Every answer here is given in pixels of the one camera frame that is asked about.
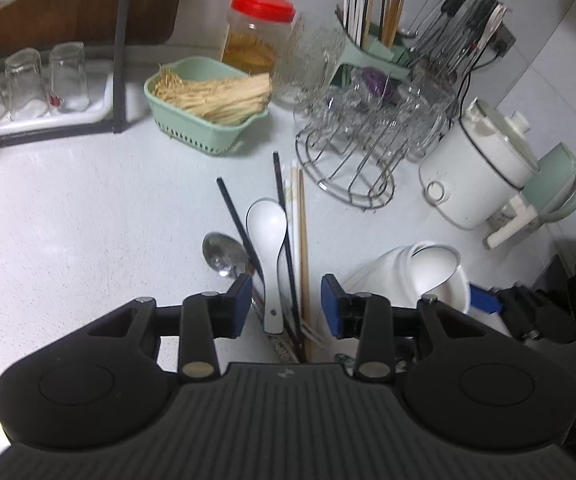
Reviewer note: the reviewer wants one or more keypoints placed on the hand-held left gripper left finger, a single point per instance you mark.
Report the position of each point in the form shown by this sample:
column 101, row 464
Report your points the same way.
column 240, row 305

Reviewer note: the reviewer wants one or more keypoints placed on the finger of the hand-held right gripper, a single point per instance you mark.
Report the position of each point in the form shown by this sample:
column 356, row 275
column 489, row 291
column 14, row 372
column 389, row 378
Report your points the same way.
column 485, row 300

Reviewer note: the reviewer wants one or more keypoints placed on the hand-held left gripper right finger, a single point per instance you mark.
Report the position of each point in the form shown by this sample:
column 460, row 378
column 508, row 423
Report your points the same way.
column 330, row 305

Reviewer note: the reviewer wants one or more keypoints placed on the large metal spoon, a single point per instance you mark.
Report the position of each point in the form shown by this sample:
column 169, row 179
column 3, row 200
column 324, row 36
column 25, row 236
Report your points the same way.
column 223, row 252

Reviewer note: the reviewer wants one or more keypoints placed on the wooden chopstick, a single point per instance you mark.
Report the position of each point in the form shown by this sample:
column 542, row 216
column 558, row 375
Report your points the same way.
column 304, row 240

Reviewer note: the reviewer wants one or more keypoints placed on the white ceramic jar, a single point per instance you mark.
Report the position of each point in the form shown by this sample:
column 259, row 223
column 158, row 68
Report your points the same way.
column 392, row 272

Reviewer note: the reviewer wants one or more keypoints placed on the white ceramic spoon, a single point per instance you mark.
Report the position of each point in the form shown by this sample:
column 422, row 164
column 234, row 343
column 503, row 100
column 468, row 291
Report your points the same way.
column 265, row 225

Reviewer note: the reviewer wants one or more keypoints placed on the black chopstick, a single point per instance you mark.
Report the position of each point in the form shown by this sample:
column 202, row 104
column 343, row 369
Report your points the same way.
column 233, row 210
column 281, row 195

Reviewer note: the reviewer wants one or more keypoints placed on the row of hanging kitchen utensils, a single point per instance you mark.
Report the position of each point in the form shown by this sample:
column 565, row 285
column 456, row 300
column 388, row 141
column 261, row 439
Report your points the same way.
column 455, row 15

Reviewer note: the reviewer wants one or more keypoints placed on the green electric kettle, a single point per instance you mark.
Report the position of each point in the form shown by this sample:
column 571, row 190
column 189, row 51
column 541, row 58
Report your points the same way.
column 557, row 180

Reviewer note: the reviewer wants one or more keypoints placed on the white electric cooker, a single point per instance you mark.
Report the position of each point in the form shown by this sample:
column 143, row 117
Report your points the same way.
column 467, row 175

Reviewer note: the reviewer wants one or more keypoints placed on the green plastic basket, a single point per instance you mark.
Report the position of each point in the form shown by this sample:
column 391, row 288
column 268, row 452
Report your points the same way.
column 193, row 130

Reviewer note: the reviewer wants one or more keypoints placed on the cluster of glass cups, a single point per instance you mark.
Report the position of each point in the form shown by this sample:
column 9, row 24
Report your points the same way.
column 407, row 115

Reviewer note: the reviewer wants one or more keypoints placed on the dried noodles bundle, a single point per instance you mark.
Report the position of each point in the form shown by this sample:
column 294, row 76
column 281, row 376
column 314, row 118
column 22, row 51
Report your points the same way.
column 218, row 97

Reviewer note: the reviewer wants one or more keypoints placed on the purple lidded cup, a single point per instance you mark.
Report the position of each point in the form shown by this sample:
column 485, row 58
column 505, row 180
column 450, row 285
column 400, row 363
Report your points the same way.
column 375, row 82

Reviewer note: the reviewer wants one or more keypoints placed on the textured glass pitcher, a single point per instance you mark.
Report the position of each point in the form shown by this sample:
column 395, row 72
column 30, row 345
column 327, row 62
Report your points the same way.
column 308, row 60

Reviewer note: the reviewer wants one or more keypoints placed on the green chopstick holder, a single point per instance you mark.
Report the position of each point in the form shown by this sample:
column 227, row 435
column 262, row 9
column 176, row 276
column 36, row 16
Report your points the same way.
column 367, row 57

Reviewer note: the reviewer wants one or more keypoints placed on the red lidded plastic jar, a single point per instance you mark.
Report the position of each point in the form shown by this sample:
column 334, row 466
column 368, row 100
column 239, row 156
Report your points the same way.
column 255, row 35

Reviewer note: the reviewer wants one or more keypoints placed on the bundle of upright chopsticks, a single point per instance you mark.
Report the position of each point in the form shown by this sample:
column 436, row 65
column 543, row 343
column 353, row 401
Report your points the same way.
column 362, row 5

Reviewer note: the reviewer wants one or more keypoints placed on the dark wall outlet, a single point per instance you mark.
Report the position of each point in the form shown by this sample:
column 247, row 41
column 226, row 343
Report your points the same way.
column 505, row 40

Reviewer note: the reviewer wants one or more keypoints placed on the black dish rack frame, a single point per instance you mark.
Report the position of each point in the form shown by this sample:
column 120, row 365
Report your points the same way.
column 119, row 60

